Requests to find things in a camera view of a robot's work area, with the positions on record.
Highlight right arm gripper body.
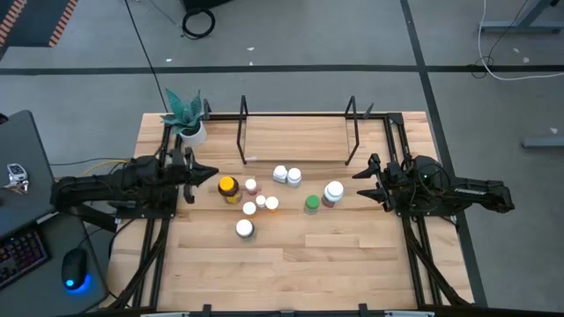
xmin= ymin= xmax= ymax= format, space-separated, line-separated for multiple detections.
xmin=377 ymin=159 xmax=398 ymax=214

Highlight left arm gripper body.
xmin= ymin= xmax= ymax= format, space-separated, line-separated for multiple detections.
xmin=169 ymin=146 xmax=197 ymax=205

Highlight brown jar yellow lid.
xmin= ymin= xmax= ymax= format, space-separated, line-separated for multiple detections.
xmin=217 ymin=175 xmax=243 ymax=206

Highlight white-capped bottle maroon label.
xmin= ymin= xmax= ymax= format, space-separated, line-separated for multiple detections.
xmin=321 ymin=180 xmax=345 ymax=209

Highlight green-capped bottle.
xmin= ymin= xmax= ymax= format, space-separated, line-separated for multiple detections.
xmin=303 ymin=194 xmax=322 ymax=216

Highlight clear bottle green label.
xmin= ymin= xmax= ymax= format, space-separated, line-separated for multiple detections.
xmin=234 ymin=218 xmax=256 ymax=241

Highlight white plant pot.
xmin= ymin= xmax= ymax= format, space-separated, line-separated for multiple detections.
xmin=178 ymin=121 xmax=208 ymax=148

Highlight green succulent plant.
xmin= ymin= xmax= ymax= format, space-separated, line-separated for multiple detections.
xmin=160 ymin=86 xmax=204 ymax=136

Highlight black computer mouse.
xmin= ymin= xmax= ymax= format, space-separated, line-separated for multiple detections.
xmin=60 ymin=247 xmax=89 ymax=291

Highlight grey table leg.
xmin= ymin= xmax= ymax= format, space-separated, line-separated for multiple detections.
xmin=522 ymin=136 xmax=564 ymax=149
xmin=479 ymin=0 xmax=564 ymax=34

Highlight black floor object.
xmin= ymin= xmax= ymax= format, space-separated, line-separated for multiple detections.
xmin=182 ymin=0 xmax=234 ymax=12

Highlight dark grey side desk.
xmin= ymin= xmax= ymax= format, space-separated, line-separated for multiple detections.
xmin=0 ymin=109 xmax=110 ymax=317

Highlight key fob with keys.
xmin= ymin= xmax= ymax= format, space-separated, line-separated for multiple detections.
xmin=3 ymin=162 xmax=30 ymax=195

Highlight black backlit keyboard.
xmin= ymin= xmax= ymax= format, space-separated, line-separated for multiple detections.
xmin=0 ymin=226 xmax=50 ymax=291

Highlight dark mat orange stripes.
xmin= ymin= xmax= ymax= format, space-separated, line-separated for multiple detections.
xmin=0 ymin=0 xmax=80 ymax=61

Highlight black wire shelf rack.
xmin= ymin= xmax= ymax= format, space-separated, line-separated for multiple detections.
xmin=236 ymin=94 xmax=361 ymax=167

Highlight black aluminium table frame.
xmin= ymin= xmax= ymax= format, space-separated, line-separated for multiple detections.
xmin=108 ymin=109 xmax=475 ymax=317

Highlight yellow cable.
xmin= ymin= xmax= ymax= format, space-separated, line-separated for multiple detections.
xmin=81 ymin=158 xmax=132 ymax=177

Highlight long black floor cable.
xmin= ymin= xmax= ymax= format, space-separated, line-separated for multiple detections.
xmin=123 ymin=0 xmax=169 ymax=112

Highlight coiled black cable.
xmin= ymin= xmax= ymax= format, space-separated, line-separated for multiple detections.
xmin=181 ymin=7 xmax=217 ymax=41

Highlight white floor cable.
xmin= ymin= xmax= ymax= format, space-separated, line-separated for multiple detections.
xmin=478 ymin=0 xmax=564 ymax=82

